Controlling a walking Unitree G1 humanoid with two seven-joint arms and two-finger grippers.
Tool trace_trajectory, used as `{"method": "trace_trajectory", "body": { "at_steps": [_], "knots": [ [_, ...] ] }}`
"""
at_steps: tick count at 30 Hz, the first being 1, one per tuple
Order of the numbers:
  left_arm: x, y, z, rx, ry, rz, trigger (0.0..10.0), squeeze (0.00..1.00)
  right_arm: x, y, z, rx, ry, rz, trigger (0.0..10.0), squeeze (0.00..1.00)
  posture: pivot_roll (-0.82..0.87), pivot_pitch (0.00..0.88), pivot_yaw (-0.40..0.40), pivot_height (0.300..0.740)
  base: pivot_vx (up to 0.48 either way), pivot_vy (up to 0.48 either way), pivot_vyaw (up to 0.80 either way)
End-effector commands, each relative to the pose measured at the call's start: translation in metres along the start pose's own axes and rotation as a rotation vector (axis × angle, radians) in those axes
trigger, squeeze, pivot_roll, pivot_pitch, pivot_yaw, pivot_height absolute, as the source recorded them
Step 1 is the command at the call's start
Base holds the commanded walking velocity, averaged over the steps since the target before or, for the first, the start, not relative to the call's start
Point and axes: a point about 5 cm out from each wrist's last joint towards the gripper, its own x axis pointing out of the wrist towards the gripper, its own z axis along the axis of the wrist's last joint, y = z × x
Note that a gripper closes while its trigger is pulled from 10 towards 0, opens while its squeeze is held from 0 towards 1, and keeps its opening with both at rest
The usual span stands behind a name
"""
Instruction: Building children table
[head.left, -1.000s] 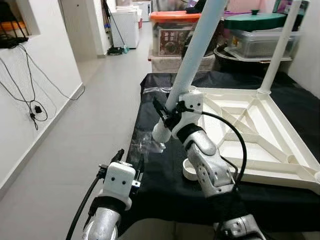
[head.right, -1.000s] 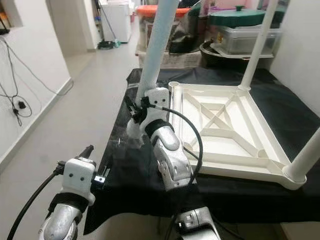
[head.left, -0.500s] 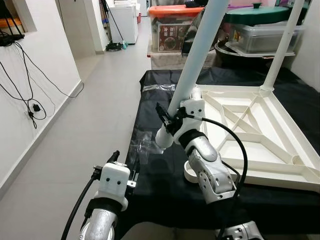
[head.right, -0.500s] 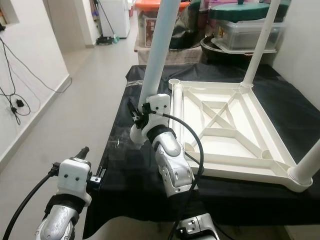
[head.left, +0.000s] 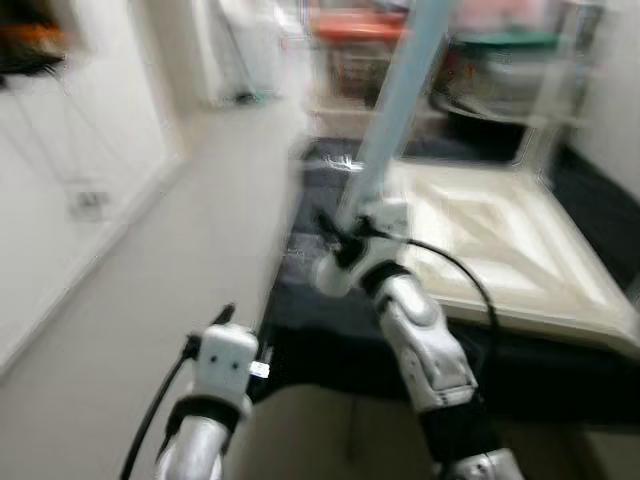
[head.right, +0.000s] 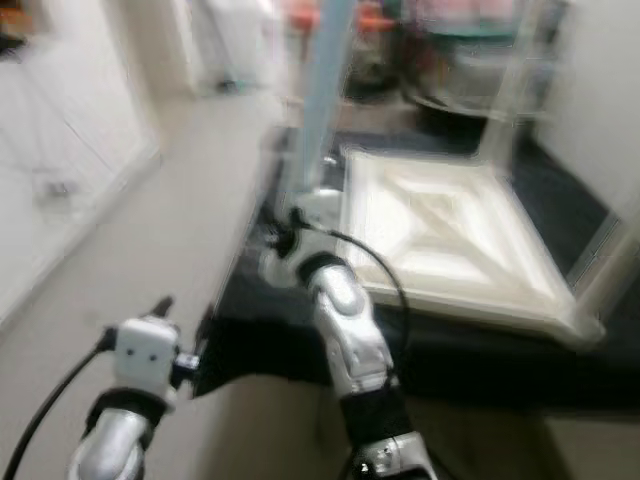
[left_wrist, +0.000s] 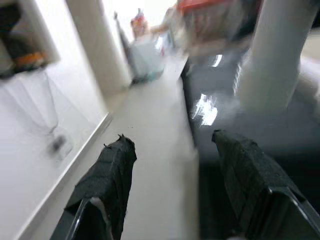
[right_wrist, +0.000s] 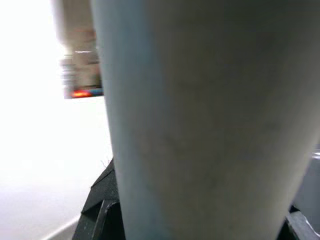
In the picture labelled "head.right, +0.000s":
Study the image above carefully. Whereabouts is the white plastic table top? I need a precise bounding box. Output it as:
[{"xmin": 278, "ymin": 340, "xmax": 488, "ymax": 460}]
[{"xmin": 335, "ymin": 148, "xmax": 611, "ymax": 347}]

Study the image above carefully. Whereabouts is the orange-lidded clear storage bin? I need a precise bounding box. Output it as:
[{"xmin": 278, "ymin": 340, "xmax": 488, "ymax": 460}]
[{"xmin": 285, "ymin": 0, "xmax": 397, "ymax": 43}]

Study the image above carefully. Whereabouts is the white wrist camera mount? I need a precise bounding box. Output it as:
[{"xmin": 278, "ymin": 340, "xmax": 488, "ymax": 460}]
[
  {"xmin": 112, "ymin": 317, "xmax": 182, "ymax": 402},
  {"xmin": 295, "ymin": 188, "xmax": 347, "ymax": 248}
]

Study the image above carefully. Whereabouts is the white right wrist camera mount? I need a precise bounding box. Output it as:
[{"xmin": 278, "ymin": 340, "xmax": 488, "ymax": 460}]
[{"xmin": 295, "ymin": 188, "xmax": 347, "ymax": 248}]

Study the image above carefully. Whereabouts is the green-lidded clear storage bin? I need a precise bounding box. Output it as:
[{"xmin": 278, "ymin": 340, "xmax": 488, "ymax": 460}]
[{"xmin": 425, "ymin": 20, "xmax": 537, "ymax": 102}]

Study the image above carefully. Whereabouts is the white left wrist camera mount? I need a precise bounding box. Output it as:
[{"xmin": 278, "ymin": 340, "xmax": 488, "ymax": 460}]
[{"xmin": 112, "ymin": 317, "xmax": 182, "ymax": 402}]

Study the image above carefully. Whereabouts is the black tablecloth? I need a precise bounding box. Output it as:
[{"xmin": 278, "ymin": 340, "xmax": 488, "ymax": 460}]
[{"xmin": 195, "ymin": 125, "xmax": 640, "ymax": 413}]

